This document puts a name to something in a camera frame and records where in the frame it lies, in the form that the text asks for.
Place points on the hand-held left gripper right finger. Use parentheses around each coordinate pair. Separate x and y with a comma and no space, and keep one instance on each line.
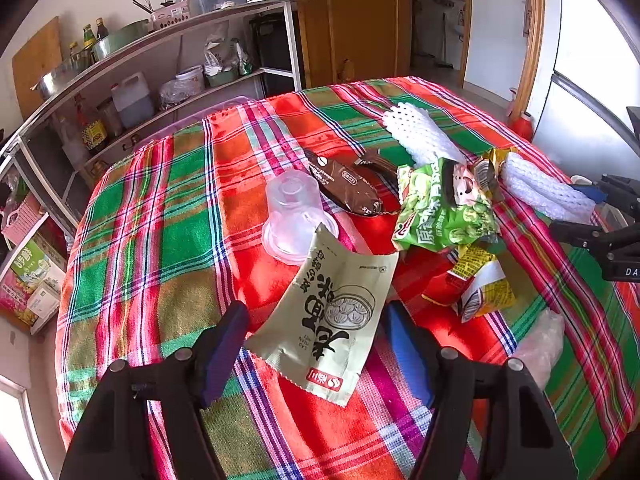
(407,350)

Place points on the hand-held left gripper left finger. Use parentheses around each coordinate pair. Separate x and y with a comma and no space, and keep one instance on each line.
(220,355)

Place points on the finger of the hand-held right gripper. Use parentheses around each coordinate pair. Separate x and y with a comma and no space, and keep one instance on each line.
(587,194)
(575,234)

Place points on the white foam net sleeve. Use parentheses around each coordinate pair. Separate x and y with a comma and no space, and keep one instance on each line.
(420,130)
(545,190)

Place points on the clear plastic cup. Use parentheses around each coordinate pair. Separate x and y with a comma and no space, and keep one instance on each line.
(295,210)

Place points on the pale green paper bag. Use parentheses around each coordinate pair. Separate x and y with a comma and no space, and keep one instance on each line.
(325,320)

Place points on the yellow red snack packet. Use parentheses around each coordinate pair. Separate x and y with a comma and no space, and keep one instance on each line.
(480,285)

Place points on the gold foil wrapper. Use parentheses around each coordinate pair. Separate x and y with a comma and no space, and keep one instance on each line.
(495,162)

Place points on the clear plastic bag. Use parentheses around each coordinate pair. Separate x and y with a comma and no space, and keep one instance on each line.
(540,345)

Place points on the plaid tablecloth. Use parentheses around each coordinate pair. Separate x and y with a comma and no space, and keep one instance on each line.
(165,240)

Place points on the silver refrigerator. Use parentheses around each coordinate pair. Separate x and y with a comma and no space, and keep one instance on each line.
(585,60)

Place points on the green snack packet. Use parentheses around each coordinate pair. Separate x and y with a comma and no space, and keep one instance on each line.
(440,215)

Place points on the brown snack wrapper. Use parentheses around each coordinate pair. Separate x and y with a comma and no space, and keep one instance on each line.
(340,185)

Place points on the printed cardboard boxes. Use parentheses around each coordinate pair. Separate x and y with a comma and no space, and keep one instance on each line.
(30,280)

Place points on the pink plastic basket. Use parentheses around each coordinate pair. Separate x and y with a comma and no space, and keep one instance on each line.
(22,220)

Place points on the pink plastic lid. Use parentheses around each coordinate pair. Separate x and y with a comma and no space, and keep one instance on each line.
(210,110)

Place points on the dark sauce bottle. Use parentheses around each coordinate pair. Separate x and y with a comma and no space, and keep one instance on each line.
(94,132)

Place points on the white oil jug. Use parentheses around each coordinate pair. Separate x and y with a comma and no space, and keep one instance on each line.
(132,102)

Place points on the white plastic bucket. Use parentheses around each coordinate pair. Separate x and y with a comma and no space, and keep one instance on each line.
(190,80)

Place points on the wooden door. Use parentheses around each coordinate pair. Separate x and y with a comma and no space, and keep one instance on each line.
(355,25)

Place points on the crumpled plastic bags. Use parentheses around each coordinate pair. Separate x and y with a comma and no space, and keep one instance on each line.
(225,57)

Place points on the black appliance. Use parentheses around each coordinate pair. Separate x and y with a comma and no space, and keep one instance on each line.
(272,55)

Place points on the steel basin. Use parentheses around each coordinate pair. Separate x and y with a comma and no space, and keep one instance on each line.
(60,80)

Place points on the metal shelf rack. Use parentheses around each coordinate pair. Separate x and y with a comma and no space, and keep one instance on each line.
(165,40)

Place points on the green basin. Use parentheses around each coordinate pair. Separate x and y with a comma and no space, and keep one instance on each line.
(120,40)

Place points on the pink utensil holder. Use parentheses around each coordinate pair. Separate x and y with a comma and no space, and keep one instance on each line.
(172,17)

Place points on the wooden cutting board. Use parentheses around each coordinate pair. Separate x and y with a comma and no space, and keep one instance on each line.
(37,65)

